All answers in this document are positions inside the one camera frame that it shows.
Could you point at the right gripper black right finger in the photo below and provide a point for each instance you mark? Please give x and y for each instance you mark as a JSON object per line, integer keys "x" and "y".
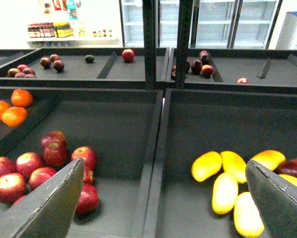
{"x": 275, "y": 199}

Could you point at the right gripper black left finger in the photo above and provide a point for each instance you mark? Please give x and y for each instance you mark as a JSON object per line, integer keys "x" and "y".
{"x": 48, "y": 211}

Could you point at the yellow mango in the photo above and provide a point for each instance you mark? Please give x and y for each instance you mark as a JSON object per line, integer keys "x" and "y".
{"x": 206, "y": 166}
{"x": 247, "y": 219}
{"x": 235, "y": 164}
{"x": 270, "y": 159}
{"x": 225, "y": 192}

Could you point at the small dark green avocado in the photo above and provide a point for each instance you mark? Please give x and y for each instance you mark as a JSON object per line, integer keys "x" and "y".
{"x": 89, "y": 58}

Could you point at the red apple front left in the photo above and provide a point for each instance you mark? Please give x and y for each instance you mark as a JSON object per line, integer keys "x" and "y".
{"x": 12, "y": 187}

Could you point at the orange fruit front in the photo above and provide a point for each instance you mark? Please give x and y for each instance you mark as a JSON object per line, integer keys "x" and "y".
{"x": 14, "y": 116}

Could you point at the orange fruit top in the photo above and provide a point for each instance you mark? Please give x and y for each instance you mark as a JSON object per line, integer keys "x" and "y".
{"x": 22, "y": 98}

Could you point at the white chest freezer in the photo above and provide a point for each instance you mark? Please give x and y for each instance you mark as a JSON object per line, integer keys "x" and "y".
{"x": 288, "y": 36}

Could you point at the red apple far tray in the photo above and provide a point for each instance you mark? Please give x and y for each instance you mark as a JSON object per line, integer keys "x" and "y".
{"x": 128, "y": 55}

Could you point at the white shelf with bottles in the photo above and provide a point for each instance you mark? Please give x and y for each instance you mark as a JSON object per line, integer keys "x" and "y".
{"x": 84, "y": 22}

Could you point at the glass door refrigerator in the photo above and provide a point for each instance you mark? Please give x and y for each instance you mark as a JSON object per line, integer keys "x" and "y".
{"x": 219, "y": 24}

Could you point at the black shelf post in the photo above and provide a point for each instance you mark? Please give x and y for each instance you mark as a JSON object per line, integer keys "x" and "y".
{"x": 149, "y": 43}

